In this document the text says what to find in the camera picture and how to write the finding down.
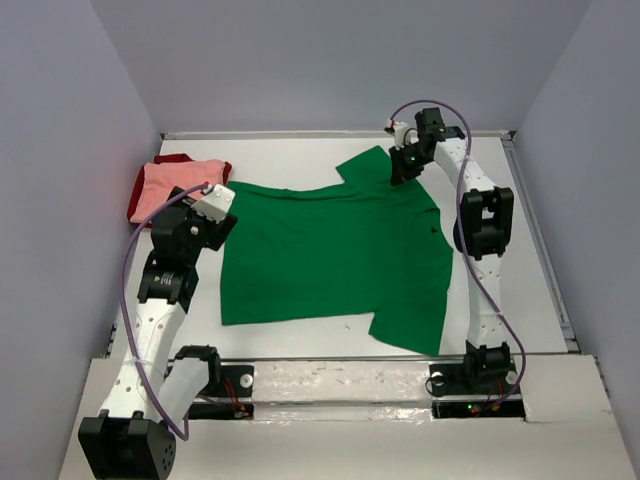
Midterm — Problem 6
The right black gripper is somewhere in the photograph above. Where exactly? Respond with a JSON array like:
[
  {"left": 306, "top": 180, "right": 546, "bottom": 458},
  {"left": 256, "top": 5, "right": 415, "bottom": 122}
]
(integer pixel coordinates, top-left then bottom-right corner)
[{"left": 390, "top": 140, "right": 432, "bottom": 186}]

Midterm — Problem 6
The green t shirt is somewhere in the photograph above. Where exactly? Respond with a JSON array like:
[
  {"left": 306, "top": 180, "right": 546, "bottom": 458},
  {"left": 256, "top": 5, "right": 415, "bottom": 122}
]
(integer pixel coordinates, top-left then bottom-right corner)
[{"left": 220, "top": 146, "right": 453, "bottom": 356}]

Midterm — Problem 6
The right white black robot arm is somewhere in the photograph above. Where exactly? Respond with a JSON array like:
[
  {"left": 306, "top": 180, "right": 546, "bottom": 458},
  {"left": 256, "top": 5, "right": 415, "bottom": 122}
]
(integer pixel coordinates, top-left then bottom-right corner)
[{"left": 385, "top": 101, "right": 515, "bottom": 398}]

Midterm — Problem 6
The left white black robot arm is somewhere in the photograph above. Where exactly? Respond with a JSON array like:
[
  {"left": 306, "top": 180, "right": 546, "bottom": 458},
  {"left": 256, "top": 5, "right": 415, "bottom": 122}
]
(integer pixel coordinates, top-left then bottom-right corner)
[{"left": 78, "top": 192, "right": 237, "bottom": 479}]

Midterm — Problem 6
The pink folded t shirt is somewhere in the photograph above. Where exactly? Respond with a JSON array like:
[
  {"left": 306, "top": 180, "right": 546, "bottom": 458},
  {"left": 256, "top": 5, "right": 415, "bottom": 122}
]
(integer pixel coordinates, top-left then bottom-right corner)
[{"left": 132, "top": 159, "right": 231, "bottom": 224}]

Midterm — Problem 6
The white foam front board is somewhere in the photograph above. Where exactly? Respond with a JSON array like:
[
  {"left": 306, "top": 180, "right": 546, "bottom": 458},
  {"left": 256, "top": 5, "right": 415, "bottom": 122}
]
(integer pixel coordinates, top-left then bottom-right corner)
[{"left": 57, "top": 355, "right": 619, "bottom": 480}]

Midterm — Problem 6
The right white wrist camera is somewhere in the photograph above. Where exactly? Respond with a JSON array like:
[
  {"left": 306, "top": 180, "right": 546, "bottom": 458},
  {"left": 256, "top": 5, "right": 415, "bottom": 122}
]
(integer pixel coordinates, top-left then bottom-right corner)
[{"left": 384, "top": 119, "right": 417, "bottom": 151}]

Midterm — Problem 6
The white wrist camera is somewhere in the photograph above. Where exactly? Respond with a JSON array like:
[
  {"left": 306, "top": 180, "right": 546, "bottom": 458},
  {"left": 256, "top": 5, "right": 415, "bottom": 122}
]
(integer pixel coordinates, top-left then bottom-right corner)
[
  {"left": 384, "top": 119, "right": 417, "bottom": 151},
  {"left": 191, "top": 184, "right": 235, "bottom": 223}
]

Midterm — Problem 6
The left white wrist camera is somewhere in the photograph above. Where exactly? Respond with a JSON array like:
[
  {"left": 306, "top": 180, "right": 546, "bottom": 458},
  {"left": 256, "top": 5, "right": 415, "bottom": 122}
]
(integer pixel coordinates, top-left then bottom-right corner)
[{"left": 191, "top": 184, "right": 235, "bottom": 223}]

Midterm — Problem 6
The aluminium table frame rail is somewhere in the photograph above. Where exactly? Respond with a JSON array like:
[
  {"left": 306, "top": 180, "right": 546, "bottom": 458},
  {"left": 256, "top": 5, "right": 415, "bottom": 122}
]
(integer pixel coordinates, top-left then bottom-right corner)
[{"left": 159, "top": 129, "right": 517, "bottom": 142}]

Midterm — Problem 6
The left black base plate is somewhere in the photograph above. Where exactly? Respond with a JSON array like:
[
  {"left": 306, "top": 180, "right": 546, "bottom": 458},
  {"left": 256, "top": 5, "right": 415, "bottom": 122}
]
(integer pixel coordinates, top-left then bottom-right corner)
[{"left": 189, "top": 364, "right": 255, "bottom": 421}]

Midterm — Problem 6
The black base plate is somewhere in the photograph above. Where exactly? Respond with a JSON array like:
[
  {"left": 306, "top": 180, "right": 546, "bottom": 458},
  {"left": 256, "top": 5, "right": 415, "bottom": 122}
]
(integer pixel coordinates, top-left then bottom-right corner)
[
  {"left": 425, "top": 363, "right": 525, "bottom": 420},
  {"left": 189, "top": 364, "right": 255, "bottom": 421}
]

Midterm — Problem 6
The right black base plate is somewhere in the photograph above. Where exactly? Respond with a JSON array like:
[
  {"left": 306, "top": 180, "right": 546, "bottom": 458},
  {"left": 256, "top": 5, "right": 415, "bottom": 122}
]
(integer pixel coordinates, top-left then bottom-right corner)
[{"left": 425, "top": 363, "right": 525, "bottom": 420}]

